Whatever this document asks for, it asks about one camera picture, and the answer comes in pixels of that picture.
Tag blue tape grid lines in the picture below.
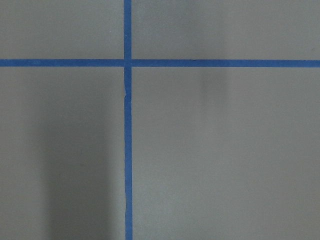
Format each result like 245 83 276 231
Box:
0 0 320 240

